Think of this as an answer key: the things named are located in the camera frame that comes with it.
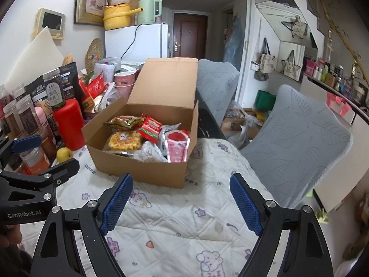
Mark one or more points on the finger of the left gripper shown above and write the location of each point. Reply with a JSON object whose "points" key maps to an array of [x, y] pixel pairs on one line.
{"points": [[10, 147], [56, 176]]}

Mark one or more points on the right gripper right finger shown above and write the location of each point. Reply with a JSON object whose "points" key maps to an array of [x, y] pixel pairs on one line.
{"points": [[306, 252]]}

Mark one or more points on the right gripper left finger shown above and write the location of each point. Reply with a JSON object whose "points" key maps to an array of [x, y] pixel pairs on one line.
{"points": [[56, 252]]}

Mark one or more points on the waffle snack clear bag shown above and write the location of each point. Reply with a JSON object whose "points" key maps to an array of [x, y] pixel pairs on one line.
{"points": [[123, 141]]}

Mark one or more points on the green brown cereal snack bag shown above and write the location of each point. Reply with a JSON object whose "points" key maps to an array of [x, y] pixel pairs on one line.
{"points": [[125, 122]]}

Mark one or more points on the white bread print bag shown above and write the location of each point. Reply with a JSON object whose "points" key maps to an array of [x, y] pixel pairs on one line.
{"points": [[149, 153]]}

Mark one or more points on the red spicy strip packet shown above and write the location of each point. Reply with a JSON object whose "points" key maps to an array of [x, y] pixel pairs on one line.
{"points": [[150, 129]]}

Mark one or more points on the silver foil snack bag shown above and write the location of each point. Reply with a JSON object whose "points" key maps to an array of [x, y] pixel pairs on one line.
{"points": [[164, 129]]}

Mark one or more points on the pink snack packet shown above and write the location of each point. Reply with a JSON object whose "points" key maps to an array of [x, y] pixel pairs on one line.
{"points": [[177, 143]]}

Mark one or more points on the left hand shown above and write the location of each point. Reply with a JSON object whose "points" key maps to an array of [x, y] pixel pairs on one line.
{"points": [[10, 235]]}

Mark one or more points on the yellow-green pear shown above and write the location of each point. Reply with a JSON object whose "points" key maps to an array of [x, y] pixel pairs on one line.
{"points": [[64, 154]]}

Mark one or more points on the clear jar orange label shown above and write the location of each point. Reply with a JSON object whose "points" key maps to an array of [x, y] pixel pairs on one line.
{"points": [[35, 160]]}

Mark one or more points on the red plastic canister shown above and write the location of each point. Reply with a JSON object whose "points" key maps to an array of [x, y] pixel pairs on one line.
{"points": [[70, 122]]}

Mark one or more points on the black label bottle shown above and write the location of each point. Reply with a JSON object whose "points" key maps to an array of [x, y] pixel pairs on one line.
{"points": [[54, 89]]}

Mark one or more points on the white cabinet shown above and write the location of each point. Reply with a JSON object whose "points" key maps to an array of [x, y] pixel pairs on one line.
{"points": [[350, 174]]}

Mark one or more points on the white foam board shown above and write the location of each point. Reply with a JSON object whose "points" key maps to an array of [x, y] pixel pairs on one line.
{"points": [[42, 55]]}

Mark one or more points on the white patterned quilted tablecloth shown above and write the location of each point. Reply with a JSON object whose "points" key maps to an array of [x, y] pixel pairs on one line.
{"points": [[197, 230]]}

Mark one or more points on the near grey chair cover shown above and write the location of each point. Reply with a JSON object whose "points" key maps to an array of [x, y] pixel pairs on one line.
{"points": [[289, 154]]}

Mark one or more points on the grey chair cover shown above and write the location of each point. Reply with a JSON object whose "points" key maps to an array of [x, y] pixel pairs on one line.
{"points": [[216, 83], [289, 154]]}

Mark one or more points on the pink paper cup stack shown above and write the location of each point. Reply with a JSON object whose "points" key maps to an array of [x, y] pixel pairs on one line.
{"points": [[124, 83]]}

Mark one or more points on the woven round mat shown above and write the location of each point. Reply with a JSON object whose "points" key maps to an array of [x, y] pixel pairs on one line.
{"points": [[94, 54]]}

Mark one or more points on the white refrigerator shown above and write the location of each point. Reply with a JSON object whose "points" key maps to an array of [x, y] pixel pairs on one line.
{"points": [[137, 43]]}

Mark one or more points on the green bag on floor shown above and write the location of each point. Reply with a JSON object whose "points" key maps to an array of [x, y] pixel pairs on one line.
{"points": [[264, 101]]}

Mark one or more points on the yellow pot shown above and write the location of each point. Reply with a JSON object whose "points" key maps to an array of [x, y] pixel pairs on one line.
{"points": [[118, 16]]}

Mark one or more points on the green electric kettle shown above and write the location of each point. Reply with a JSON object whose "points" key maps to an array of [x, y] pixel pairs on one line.
{"points": [[151, 10]]}

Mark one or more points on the far grey chair cover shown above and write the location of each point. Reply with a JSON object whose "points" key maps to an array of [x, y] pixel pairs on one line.
{"points": [[216, 83]]}

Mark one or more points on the brown entrance door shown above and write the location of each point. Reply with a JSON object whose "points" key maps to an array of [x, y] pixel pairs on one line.
{"points": [[189, 35]]}

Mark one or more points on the wall intercom panel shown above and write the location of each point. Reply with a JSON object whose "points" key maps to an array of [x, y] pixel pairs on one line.
{"points": [[54, 21]]}

